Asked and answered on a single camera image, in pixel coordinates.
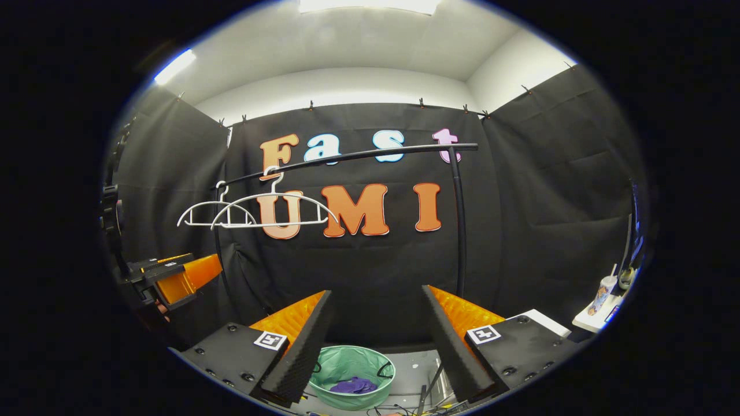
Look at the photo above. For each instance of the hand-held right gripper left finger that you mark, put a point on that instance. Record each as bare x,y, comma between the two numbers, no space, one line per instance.
300,352

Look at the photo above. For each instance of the white table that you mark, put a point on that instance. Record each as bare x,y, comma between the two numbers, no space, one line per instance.
546,320

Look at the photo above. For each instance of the black backdrop cloth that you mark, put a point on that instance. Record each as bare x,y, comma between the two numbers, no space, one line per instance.
520,202

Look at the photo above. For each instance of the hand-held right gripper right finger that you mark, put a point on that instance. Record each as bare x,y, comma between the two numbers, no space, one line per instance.
454,352

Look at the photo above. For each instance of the black metal clothes rack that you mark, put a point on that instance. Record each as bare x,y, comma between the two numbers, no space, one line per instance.
404,149

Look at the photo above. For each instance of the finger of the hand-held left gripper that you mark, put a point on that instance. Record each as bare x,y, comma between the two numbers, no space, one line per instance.
165,259
196,274

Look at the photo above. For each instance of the green fabric laundry hamper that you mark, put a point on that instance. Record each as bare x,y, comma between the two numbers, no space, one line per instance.
347,361

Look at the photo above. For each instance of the small white shelf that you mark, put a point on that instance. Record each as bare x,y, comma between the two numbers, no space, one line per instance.
589,320

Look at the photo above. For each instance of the narrow ceiling light panel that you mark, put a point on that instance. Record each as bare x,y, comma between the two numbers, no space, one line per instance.
173,66

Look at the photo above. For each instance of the row of backdrop clips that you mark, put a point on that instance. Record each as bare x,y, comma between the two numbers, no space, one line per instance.
310,106

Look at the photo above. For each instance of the printed paper cup with straw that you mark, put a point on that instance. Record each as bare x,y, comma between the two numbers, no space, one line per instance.
604,292

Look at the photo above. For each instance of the white plastic clothes hanger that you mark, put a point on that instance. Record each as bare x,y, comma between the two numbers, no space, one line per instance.
199,224
243,225

